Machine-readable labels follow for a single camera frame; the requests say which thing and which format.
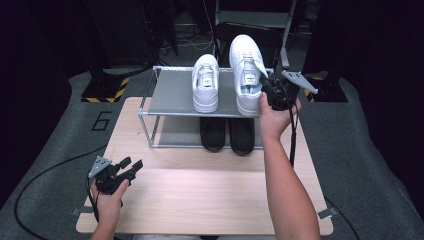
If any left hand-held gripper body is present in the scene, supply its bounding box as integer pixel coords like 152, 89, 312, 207
88, 156, 136, 196

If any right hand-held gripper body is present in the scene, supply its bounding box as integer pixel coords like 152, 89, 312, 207
263, 70, 318, 112

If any white sneaker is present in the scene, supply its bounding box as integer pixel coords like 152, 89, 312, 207
229, 34, 269, 118
192, 53, 220, 114

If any black sandal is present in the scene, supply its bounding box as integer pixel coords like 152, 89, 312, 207
227, 117, 256, 157
199, 117, 227, 153

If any grey metal shoe rack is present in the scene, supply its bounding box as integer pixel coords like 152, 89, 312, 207
137, 65, 275, 150

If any person's left hand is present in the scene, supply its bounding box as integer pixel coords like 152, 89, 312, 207
90, 179, 131, 222

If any person's right hand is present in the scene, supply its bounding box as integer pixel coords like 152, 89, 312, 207
258, 92, 303, 142

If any grey tape strip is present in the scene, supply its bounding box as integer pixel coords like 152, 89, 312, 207
71, 206, 94, 216
316, 207, 338, 220

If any black stand base striped edge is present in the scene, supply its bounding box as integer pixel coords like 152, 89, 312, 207
80, 68, 130, 104
299, 73, 349, 103

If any left hand-held gripper black cable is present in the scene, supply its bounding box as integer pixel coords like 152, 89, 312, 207
85, 176, 101, 223

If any hand-held gripper black cable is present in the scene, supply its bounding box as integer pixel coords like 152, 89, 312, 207
288, 102, 300, 168
85, 176, 101, 223

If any right hand-held gripper black cable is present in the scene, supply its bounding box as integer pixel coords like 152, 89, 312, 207
288, 102, 300, 168

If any black floor cable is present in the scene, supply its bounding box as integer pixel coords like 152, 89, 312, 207
13, 144, 108, 240
324, 196, 361, 240

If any white metal desk frame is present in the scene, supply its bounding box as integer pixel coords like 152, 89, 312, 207
211, 0, 299, 70

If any white floor cable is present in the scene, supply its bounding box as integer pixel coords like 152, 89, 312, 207
178, 38, 214, 52

